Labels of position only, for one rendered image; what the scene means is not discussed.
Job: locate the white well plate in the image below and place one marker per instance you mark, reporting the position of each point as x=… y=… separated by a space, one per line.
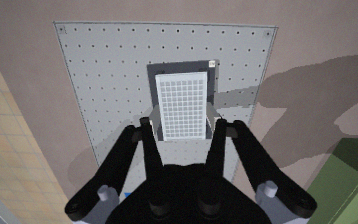
x=182 y=102

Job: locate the dark grey rectangular frame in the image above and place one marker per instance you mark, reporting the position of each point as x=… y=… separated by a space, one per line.
x=182 y=67

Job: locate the grey perforated base plate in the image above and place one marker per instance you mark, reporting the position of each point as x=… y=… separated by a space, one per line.
x=107 y=62

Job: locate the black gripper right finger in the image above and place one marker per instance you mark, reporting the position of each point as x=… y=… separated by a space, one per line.
x=283 y=200

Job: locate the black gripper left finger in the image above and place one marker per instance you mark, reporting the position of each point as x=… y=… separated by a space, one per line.
x=94 y=202

